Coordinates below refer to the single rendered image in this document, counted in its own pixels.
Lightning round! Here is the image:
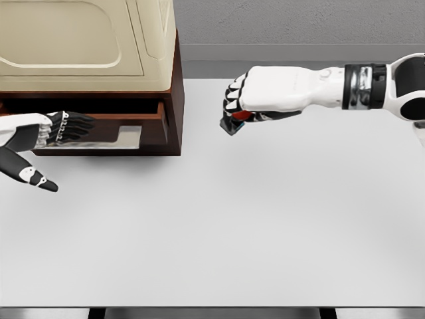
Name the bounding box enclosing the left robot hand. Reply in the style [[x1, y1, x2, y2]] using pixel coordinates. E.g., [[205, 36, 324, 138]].
[[0, 110, 96, 193]]

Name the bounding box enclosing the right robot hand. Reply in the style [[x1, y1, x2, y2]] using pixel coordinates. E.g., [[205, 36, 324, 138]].
[[220, 65, 320, 124]]

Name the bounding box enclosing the black and red switch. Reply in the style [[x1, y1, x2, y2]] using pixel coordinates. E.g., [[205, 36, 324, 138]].
[[219, 111, 254, 137]]

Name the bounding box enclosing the brown drawer with silver handle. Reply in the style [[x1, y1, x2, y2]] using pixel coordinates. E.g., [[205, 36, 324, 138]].
[[0, 100, 170, 151]]

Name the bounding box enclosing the cream and brown cabinet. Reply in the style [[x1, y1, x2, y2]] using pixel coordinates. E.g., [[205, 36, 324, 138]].
[[0, 0, 185, 158]]

